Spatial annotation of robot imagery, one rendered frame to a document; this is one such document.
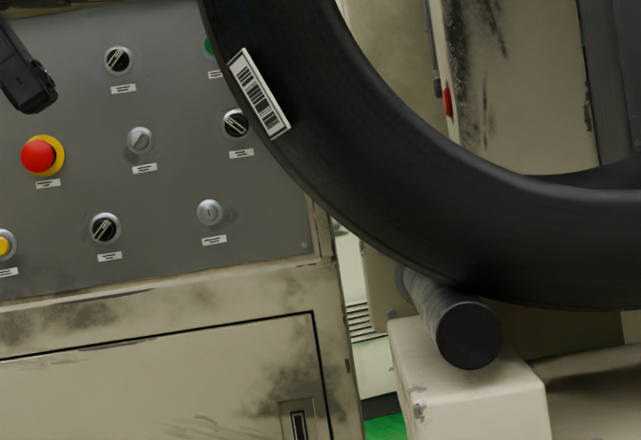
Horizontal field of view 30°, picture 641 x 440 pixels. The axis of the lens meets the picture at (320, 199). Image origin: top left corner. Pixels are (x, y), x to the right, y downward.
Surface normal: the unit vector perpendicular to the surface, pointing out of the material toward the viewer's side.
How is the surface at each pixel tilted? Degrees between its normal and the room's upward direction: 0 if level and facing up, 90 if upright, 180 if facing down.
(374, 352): 90
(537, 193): 100
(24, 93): 92
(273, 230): 90
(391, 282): 90
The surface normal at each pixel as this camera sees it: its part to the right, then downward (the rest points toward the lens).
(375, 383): 0.37, -0.01
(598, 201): -0.02, 0.24
